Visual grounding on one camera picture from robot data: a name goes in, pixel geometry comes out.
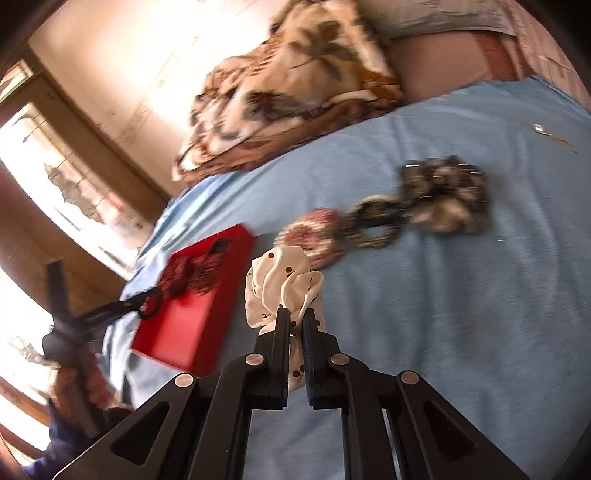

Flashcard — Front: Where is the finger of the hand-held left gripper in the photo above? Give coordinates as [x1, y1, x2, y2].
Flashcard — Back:
[85, 286, 162, 326]

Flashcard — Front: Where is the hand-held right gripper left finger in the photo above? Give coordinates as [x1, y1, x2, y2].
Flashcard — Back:
[53, 306, 291, 480]

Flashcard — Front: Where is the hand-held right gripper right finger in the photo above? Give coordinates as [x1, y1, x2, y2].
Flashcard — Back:
[301, 307, 530, 480]

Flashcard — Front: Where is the white cherry print scrunchie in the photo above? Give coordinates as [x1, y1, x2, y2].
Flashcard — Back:
[244, 246, 327, 393]

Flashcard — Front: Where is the red cardboard box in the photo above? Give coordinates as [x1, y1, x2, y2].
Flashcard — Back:
[130, 223, 256, 374]

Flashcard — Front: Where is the red plaid scrunchie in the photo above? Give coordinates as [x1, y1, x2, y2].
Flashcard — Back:
[276, 208, 346, 269]

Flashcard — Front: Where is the dark patterned ring scrunchie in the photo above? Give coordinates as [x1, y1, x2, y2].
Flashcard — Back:
[342, 195, 408, 251]

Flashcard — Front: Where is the dark floral scrunchie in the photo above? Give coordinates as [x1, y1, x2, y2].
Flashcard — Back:
[398, 156, 491, 237]

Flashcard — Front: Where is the person's left forearm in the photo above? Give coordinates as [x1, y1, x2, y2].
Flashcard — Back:
[21, 404, 134, 480]

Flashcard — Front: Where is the person's left hand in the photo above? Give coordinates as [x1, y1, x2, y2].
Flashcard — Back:
[53, 353, 114, 416]

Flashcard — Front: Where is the stained glass window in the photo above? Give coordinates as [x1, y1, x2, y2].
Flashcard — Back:
[0, 58, 160, 280]

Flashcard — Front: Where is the light blue bed sheet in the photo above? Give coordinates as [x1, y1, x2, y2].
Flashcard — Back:
[102, 76, 591, 480]

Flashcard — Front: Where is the brown quilted blanket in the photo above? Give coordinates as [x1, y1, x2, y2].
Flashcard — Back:
[178, 90, 409, 188]

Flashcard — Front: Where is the floral leaf print blanket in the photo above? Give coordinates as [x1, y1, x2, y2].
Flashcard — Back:
[172, 0, 407, 183]

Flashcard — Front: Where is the silver hair pin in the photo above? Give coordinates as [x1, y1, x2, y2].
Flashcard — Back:
[531, 123, 580, 155]

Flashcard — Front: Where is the grey pillow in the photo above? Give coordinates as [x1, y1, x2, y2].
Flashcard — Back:
[362, 0, 518, 38]

